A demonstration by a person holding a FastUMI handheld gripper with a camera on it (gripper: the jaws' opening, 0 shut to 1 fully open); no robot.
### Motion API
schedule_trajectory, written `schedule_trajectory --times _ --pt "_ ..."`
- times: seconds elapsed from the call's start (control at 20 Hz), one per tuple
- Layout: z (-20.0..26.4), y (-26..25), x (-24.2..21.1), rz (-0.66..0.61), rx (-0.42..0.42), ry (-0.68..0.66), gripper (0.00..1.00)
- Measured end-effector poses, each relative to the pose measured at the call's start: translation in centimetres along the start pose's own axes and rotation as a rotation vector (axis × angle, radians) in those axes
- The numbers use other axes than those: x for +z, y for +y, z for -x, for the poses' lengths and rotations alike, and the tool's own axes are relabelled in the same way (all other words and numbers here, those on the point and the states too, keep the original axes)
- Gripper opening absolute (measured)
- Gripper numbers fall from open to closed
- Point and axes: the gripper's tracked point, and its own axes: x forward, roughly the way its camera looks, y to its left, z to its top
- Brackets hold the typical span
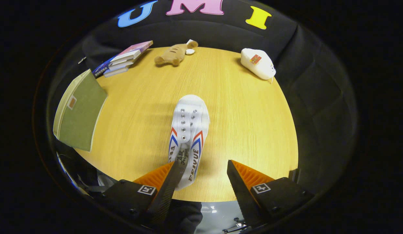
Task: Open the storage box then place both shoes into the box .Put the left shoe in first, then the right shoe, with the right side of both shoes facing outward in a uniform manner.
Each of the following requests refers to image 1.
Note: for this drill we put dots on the dark blue book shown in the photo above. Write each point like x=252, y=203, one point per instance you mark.
x=102, y=67

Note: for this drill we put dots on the silver clip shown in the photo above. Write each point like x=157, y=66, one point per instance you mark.
x=81, y=60

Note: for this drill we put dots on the white canvas shoe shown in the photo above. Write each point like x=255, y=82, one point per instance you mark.
x=188, y=113

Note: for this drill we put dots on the brown plush toy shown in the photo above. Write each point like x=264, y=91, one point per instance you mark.
x=172, y=53

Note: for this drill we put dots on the pink cover book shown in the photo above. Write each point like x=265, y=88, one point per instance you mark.
x=136, y=48

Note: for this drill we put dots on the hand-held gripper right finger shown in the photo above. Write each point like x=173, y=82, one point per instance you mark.
x=242, y=191

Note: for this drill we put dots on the green fabric storage box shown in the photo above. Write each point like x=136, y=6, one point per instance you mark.
x=81, y=110

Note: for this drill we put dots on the black backdrop cloth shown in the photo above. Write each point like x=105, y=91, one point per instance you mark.
x=220, y=29

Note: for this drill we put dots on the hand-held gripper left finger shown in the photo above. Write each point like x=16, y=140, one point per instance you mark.
x=167, y=191

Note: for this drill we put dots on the grey cover book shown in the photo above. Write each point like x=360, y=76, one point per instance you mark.
x=120, y=65

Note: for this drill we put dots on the white pouch with red label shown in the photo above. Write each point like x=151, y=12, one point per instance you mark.
x=259, y=68

